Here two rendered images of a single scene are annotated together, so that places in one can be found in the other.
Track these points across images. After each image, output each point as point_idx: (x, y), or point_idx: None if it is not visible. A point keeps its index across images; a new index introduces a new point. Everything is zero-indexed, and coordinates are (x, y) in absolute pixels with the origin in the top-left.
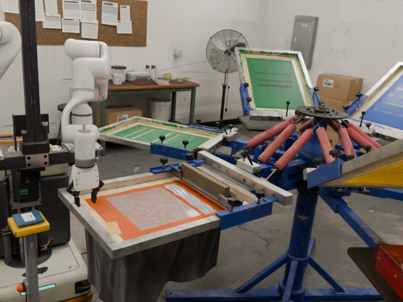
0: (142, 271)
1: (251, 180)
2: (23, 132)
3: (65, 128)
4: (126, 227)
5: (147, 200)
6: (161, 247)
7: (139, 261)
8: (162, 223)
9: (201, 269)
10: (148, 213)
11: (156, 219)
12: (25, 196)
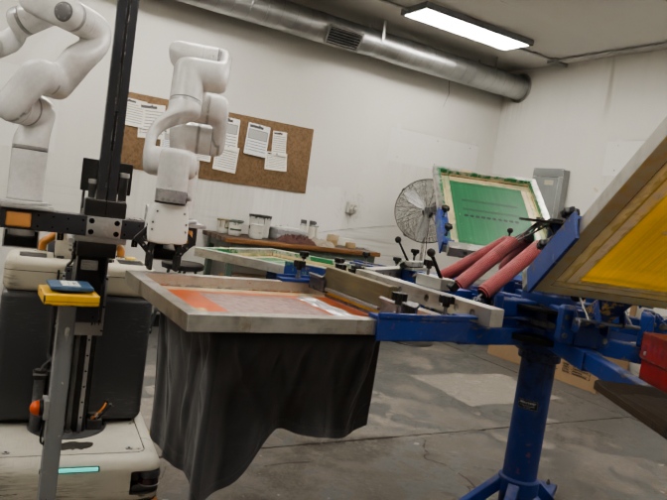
0: (235, 390)
1: (437, 296)
2: (91, 181)
3: (149, 147)
4: None
5: (262, 302)
6: (273, 352)
7: (232, 366)
8: None
9: (338, 423)
10: (260, 310)
11: None
12: (79, 310)
